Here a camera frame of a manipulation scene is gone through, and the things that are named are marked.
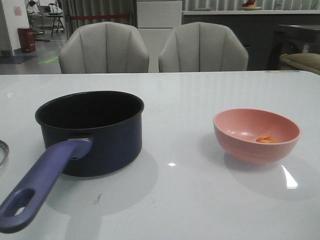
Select glass lid blue knob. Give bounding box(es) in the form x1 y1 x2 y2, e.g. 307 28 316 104
0 140 10 168

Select orange ham pieces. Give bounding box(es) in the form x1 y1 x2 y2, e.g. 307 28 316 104
255 135 279 144

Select dark blue saucepan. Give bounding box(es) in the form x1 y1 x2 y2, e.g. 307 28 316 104
0 90 144 234

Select grey counter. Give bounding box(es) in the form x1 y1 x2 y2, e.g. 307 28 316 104
182 10 320 71

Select left beige chair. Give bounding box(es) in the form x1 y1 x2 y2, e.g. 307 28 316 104
58 21 149 74

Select dark side table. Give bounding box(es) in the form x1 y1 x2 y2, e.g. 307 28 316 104
266 24 320 70

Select pink bowl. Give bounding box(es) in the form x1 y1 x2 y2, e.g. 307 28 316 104
213 108 301 164

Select fruit plate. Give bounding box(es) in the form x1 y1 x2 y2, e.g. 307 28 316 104
240 0 262 11

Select right beige chair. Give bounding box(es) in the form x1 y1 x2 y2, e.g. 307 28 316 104
158 22 249 73

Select grey curtain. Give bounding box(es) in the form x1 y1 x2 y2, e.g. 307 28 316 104
62 0 137 38

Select background desk with equipment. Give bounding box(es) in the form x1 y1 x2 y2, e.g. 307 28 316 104
26 0 65 36

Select white cabinet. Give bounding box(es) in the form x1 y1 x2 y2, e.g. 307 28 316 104
136 0 183 73

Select beige chair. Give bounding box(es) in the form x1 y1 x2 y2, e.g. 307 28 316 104
158 22 249 73
58 21 149 74

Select tan cushion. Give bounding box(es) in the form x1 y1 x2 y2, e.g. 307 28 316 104
279 53 320 75

